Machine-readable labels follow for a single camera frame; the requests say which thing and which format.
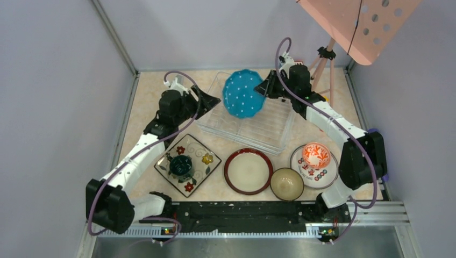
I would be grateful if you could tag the dark green mug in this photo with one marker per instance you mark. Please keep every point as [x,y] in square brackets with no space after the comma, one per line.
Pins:
[181,167]

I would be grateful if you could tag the orange white patterned bowl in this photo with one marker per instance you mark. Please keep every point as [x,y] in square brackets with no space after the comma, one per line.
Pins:
[316,155]

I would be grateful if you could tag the white wire dish rack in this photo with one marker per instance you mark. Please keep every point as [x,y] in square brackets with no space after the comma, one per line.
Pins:
[268,130]

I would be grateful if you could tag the teal polka dot plate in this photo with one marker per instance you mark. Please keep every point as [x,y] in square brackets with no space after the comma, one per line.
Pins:
[239,97]

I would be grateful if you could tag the white round patterned plate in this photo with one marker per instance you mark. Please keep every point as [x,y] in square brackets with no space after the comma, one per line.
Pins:
[312,177]

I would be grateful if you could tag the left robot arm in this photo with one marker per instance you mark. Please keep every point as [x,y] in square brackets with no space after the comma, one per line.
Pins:
[107,200]

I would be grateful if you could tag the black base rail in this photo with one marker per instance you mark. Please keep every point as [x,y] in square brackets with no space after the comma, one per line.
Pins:
[243,217]

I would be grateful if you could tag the pink perforated board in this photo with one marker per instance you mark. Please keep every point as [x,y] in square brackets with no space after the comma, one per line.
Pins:
[361,28]

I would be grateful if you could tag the red rimmed beige plate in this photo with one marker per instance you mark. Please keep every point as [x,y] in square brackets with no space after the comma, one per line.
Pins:
[248,171]

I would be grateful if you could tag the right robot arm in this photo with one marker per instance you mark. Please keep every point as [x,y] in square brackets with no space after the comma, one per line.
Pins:
[363,155]

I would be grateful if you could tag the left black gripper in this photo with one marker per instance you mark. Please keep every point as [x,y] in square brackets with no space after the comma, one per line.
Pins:
[205,101]

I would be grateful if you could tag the purple handled tool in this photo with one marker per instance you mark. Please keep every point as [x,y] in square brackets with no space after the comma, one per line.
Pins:
[381,156]

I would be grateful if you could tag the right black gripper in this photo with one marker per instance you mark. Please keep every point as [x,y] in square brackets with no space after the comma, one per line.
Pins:
[266,87]

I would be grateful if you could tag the brown speckled bowl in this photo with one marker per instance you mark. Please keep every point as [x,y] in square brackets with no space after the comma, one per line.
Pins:
[286,184]

